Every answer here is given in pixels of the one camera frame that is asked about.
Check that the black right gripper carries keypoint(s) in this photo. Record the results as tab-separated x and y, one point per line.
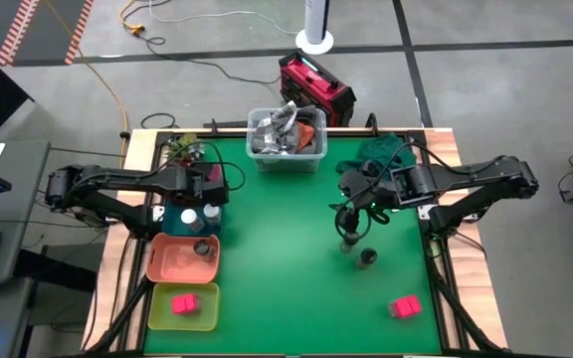
368	186

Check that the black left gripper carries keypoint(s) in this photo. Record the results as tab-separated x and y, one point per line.
199	186

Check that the green-label black-lid spice jar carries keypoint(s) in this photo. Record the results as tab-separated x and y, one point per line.
203	247
349	243

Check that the white-lid glass spice jar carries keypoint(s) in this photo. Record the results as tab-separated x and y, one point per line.
212	213
189	218

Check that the orange-label black-lid spice jar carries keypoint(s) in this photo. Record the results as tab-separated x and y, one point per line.
366	257

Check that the red-lid paprika tin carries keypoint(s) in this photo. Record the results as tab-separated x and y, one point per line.
406	306
185	304

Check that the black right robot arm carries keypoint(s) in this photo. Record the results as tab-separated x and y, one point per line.
465	179

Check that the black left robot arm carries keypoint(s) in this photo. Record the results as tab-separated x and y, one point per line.
117	176

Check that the small potted succulent plant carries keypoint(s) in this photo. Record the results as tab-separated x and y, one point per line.
185	147

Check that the blue plastic bin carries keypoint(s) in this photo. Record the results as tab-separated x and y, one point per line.
169	226

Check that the green table mat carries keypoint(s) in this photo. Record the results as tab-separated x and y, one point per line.
286	224

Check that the orange plastic bin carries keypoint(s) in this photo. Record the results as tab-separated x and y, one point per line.
172	261

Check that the dark green cloth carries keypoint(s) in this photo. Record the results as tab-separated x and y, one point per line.
381	149

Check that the clear plastic storage box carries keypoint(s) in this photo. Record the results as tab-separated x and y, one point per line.
286	160

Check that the grey patterned cloth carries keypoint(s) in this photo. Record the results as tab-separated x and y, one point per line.
271	129

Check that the orange cloth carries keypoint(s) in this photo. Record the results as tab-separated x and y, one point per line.
307	135

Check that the dark grey cloth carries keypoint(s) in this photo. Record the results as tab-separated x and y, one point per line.
307	115

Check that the yellow-green plastic bin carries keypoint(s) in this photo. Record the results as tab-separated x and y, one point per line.
162	318

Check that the red and black toolbox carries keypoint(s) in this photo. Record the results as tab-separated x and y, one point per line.
316	87

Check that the grey desk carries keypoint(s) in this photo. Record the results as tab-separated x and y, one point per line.
23	199

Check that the white fan base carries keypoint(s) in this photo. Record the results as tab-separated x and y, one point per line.
315	25

